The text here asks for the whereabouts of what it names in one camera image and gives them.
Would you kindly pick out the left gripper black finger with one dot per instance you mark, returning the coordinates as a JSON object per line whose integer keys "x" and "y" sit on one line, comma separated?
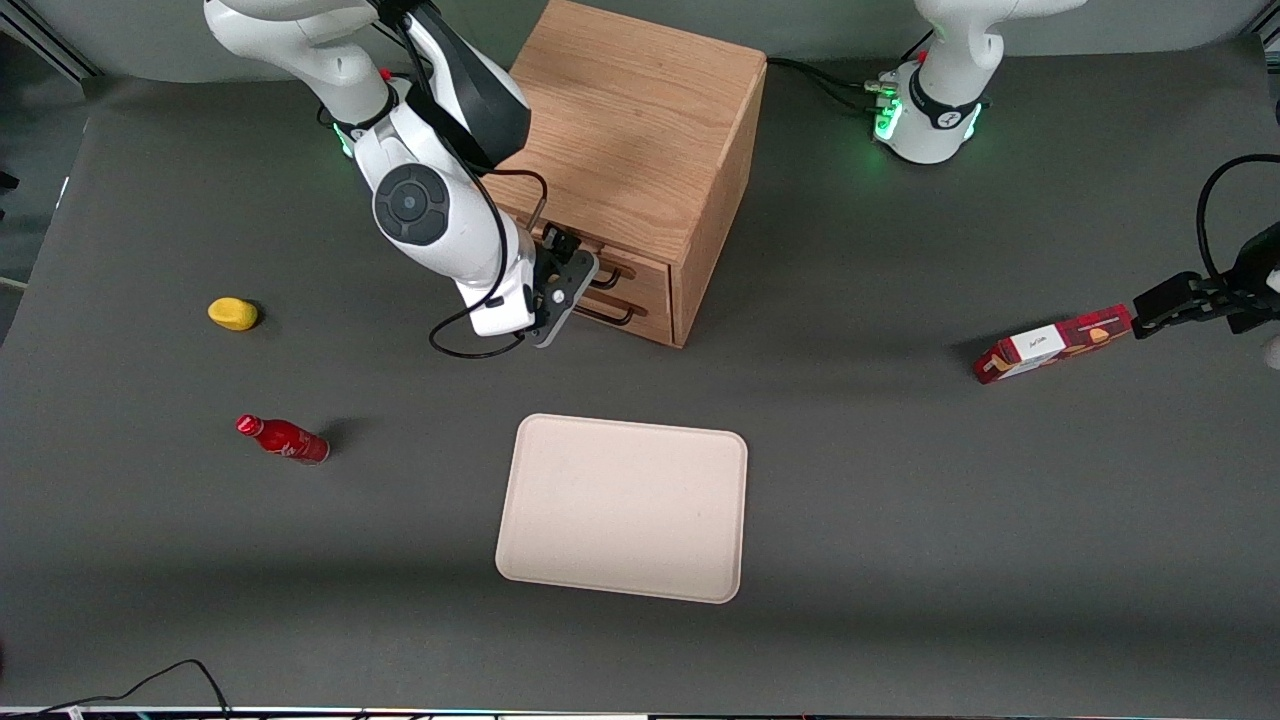
{"x": 1170, "y": 298}
{"x": 1165, "y": 322}

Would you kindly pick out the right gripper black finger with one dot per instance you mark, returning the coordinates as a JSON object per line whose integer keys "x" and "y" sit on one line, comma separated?
{"x": 562, "y": 246}
{"x": 587, "y": 270}

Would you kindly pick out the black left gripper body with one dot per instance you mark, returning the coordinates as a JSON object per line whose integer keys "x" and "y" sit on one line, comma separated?
{"x": 1221, "y": 297}

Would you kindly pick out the wooden drawer with recessed front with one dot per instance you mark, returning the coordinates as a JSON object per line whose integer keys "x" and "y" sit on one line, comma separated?
{"x": 645, "y": 280}

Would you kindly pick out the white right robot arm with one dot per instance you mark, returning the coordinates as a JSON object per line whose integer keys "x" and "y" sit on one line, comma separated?
{"x": 440, "y": 230}

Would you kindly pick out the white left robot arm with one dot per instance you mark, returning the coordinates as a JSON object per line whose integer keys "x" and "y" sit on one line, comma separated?
{"x": 945, "y": 100}

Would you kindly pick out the wooden drawer with plain front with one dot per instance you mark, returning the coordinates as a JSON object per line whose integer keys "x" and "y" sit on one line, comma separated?
{"x": 652, "y": 318}

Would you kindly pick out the oak wooden drawer cabinet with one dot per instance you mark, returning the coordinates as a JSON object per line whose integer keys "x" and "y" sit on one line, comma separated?
{"x": 640, "y": 110}

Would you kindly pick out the red cookie box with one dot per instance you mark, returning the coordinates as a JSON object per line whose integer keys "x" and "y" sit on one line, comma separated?
{"x": 1050, "y": 345}

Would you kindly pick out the beige rectangular tray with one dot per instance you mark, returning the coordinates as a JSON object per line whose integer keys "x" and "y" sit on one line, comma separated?
{"x": 630, "y": 510}

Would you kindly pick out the red soda bottle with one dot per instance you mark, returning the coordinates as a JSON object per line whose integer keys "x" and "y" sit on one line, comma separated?
{"x": 285, "y": 439}

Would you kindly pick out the yellow lemon toy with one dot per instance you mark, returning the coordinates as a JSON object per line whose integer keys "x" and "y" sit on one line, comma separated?
{"x": 233, "y": 314}

